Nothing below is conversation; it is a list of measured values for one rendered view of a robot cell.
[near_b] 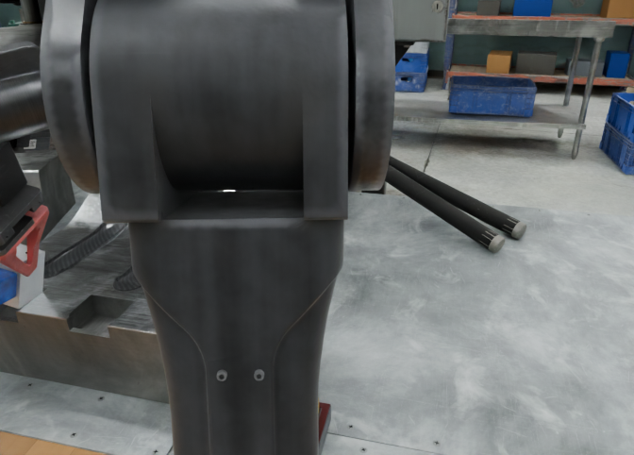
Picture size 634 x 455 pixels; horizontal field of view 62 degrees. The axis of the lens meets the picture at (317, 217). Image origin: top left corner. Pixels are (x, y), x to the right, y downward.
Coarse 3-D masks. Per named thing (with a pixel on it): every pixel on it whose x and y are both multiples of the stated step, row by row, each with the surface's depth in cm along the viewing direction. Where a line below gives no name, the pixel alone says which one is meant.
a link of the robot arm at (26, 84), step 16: (0, 48) 43; (16, 48) 42; (32, 48) 42; (0, 64) 42; (16, 64) 42; (32, 64) 43; (0, 80) 42; (16, 80) 42; (32, 80) 43; (0, 96) 42; (16, 96) 42; (32, 96) 43; (0, 112) 42; (16, 112) 42; (32, 112) 43; (0, 128) 42; (16, 128) 43; (32, 128) 44; (48, 128) 46
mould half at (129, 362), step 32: (96, 224) 74; (96, 256) 66; (128, 256) 66; (64, 288) 59; (96, 288) 59; (0, 320) 56; (32, 320) 55; (64, 320) 53; (128, 320) 53; (0, 352) 58; (32, 352) 57; (64, 352) 55; (96, 352) 54; (128, 352) 53; (96, 384) 56; (128, 384) 55; (160, 384) 54
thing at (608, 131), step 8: (608, 128) 386; (608, 136) 385; (616, 136) 367; (624, 136) 354; (600, 144) 397; (608, 144) 383; (616, 144) 367; (624, 144) 354; (632, 144) 341; (608, 152) 383; (616, 152) 367; (624, 152) 354; (632, 152) 342; (616, 160) 364; (624, 160) 351; (632, 160) 344; (624, 168) 350; (632, 168) 346
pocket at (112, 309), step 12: (84, 300) 56; (96, 300) 58; (108, 300) 57; (120, 300) 57; (72, 312) 55; (84, 312) 57; (96, 312) 58; (108, 312) 58; (120, 312) 57; (72, 324) 54; (84, 324) 57; (96, 324) 57; (108, 336) 53
